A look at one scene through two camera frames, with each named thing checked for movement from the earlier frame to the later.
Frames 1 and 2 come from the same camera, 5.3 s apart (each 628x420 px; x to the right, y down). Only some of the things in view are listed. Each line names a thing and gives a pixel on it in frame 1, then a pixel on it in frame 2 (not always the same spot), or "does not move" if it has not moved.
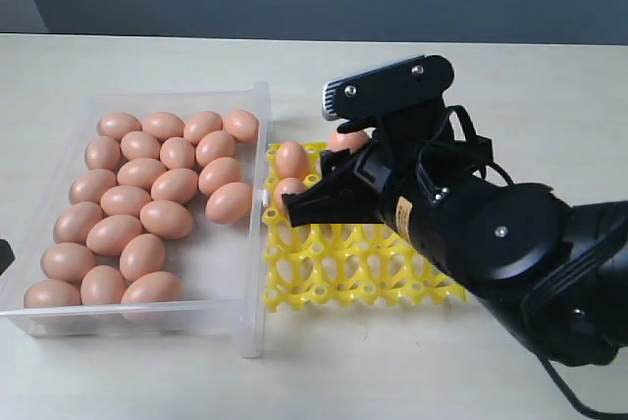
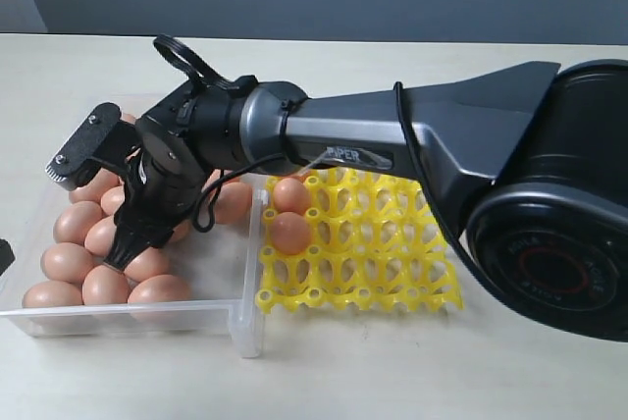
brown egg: (230, 203) does not move
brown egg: (219, 172) does not move
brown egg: (109, 235) does not move
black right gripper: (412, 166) -> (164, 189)
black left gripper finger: (7, 255) does not move
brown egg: (287, 185) -> (290, 233)
